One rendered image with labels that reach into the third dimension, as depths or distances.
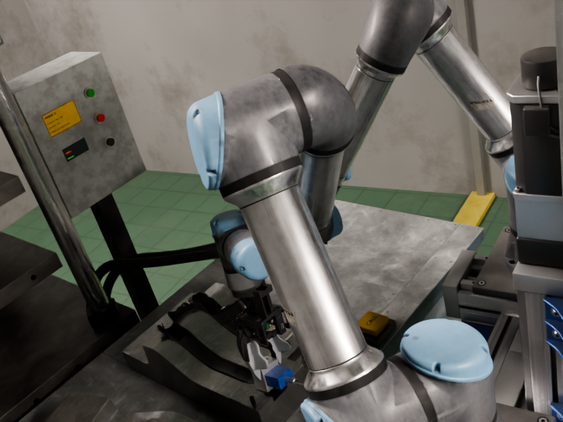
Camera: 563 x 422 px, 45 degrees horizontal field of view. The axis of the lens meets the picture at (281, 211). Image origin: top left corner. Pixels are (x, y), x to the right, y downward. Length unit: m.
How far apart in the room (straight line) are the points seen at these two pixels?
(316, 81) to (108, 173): 1.32
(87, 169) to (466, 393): 1.43
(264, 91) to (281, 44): 2.94
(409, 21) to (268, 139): 0.44
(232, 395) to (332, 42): 2.45
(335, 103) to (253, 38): 3.01
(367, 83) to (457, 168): 2.47
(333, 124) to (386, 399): 0.37
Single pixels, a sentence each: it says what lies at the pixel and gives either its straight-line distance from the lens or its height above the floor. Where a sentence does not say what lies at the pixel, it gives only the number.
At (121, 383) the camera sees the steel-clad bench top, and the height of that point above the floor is 0.80.
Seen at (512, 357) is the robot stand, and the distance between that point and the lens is 1.38.
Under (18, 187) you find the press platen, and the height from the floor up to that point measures 1.26.
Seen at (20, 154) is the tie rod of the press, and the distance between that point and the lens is 1.84.
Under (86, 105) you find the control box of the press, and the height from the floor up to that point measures 1.35.
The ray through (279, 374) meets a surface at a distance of 1.45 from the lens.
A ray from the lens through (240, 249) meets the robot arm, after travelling 1.20.
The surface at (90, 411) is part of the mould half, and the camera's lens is 1.62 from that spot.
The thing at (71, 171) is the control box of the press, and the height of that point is 1.20.
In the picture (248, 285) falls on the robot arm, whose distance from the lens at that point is 1.33.
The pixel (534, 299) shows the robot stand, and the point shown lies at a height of 1.21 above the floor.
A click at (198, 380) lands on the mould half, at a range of 1.60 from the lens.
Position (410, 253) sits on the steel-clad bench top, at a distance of 1.94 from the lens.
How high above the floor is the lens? 1.91
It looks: 29 degrees down
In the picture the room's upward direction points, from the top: 16 degrees counter-clockwise
